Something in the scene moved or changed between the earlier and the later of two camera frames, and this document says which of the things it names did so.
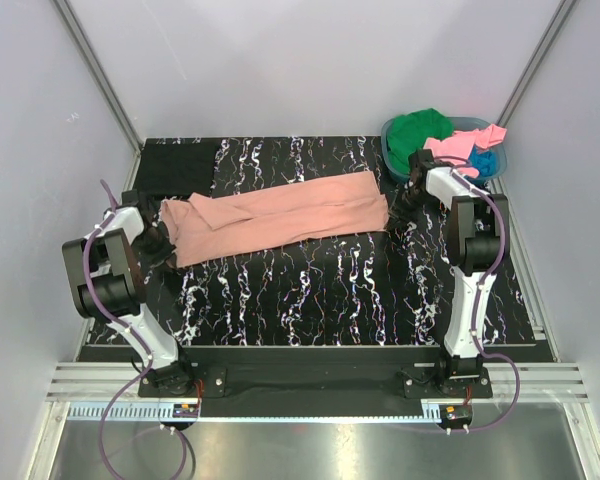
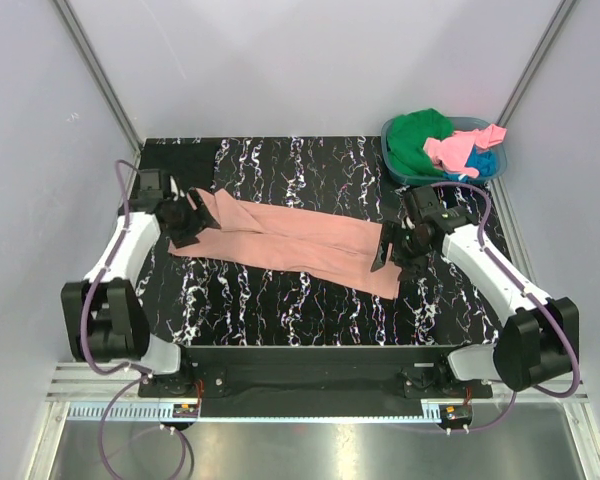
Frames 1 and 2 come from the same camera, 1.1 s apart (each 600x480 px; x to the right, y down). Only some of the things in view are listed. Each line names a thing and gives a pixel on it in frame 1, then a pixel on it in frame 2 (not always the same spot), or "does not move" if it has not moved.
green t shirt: (407, 135) does not move
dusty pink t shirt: (201, 226) → (328, 249)
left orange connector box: (185, 411) does not move
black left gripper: (158, 258) → (197, 219)
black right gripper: (401, 215) → (410, 267)
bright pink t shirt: (456, 148) does not move
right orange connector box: (455, 414) does not move
